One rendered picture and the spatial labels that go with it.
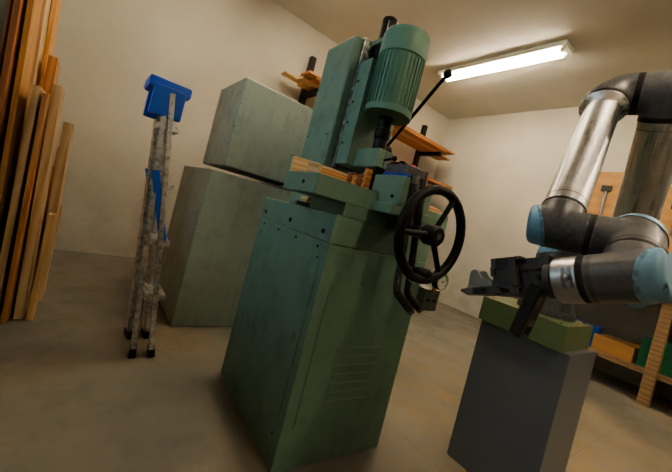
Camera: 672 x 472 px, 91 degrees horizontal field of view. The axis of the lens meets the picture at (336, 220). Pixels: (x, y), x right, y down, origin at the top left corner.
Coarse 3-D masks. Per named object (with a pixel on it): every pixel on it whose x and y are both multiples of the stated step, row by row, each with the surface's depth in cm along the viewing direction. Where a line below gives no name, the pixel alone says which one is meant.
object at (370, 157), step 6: (360, 150) 126; (366, 150) 123; (372, 150) 120; (378, 150) 117; (384, 150) 118; (360, 156) 125; (366, 156) 122; (372, 156) 119; (378, 156) 117; (384, 156) 118; (390, 156) 120; (354, 162) 127; (360, 162) 124; (366, 162) 121; (372, 162) 118; (378, 162) 117; (384, 162) 119; (390, 162) 120; (360, 168) 129; (372, 168) 122; (384, 168) 119
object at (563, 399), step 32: (480, 352) 126; (512, 352) 118; (544, 352) 110; (576, 352) 112; (480, 384) 124; (512, 384) 116; (544, 384) 108; (576, 384) 114; (480, 416) 122; (512, 416) 114; (544, 416) 107; (576, 416) 120; (448, 448) 129; (480, 448) 120; (512, 448) 112; (544, 448) 105
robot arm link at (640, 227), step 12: (600, 216) 67; (624, 216) 67; (636, 216) 65; (648, 216) 65; (600, 228) 65; (612, 228) 64; (624, 228) 63; (636, 228) 62; (648, 228) 61; (660, 228) 62; (600, 240) 65; (612, 240) 62; (636, 240) 59; (648, 240) 58; (660, 240) 59; (588, 252) 67; (600, 252) 66
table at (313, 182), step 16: (288, 176) 107; (304, 176) 98; (320, 176) 92; (304, 192) 101; (320, 192) 92; (336, 192) 95; (352, 192) 99; (368, 192) 102; (368, 208) 103; (384, 208) 98; (400, 208) 97; (432, 224) 121
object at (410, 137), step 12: (312, 60) 352; (288, 72) 323; (312, 72) 303; (300, 84) 338; (312, 84) 324; (300, 96) 354; (312, 96) 343; (396, 132) 408; (408, 132) 396; (420, 132) 477; (408, 144) 448; (420, 144) 433; (432, 144) 420; (432, 156) 479; (444, 156) 468; (432, 180) 427
